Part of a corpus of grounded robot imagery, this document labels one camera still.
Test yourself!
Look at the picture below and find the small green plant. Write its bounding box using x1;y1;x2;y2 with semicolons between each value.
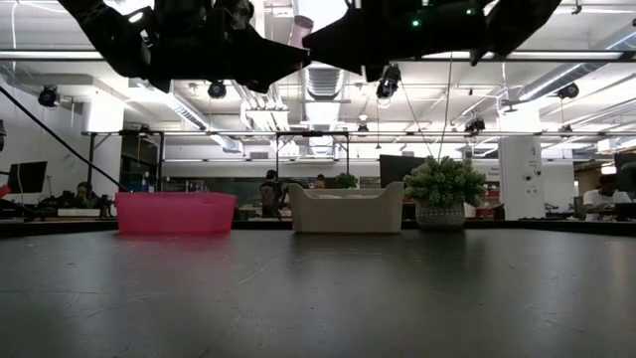
333;171;360;190

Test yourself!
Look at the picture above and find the black background rig frame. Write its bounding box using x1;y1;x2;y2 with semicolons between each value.
274;129;351;220

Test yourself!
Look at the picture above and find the white plastic bin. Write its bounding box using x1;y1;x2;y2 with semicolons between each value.
287;181;405;235

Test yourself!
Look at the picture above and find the black diagonal strut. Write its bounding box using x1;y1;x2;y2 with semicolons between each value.
0;74;131;194

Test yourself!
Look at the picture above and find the green potted plant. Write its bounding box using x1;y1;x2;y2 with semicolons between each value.
402;156;488;230

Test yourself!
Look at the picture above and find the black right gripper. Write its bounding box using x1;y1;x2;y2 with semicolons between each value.
301;0;493;85

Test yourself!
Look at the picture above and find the pink plastic bin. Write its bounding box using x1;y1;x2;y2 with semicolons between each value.
114;191;238;235

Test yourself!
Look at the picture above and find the black hanging camera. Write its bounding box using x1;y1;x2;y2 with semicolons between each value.
375;63;403;100

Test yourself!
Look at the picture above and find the white square pillar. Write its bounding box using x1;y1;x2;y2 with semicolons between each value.
498;134;545;222

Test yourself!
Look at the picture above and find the black wall monitor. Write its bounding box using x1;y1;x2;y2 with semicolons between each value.
379;154;428;183

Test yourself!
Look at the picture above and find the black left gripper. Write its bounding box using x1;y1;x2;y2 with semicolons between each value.
146;0;313;95

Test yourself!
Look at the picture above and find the black desk monitor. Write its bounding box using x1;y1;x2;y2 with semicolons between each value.
6;160;49;195

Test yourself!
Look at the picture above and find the silver ventilation duct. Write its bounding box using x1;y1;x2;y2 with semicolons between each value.
301;64;349;100

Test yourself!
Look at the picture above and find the black rig crossbeam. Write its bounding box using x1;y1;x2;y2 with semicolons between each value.
0;48;636;63

